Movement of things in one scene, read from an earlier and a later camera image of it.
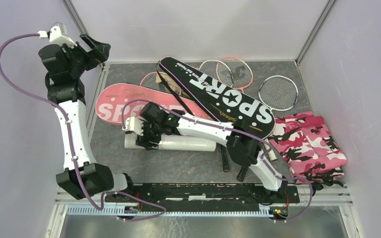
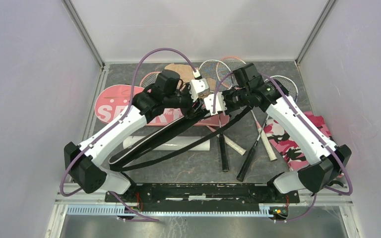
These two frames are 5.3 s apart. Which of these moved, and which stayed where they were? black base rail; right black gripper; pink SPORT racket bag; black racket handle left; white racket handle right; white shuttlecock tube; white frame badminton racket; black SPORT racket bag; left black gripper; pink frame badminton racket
Moved: pink frame badminton racket; left black gripper; black SPORT racket bag; right black gripper
Stayed: black base rail; white frame badminton racket; white shuttlecock tube; white racket handle right; black racket handle left; pink SPORT racket bag
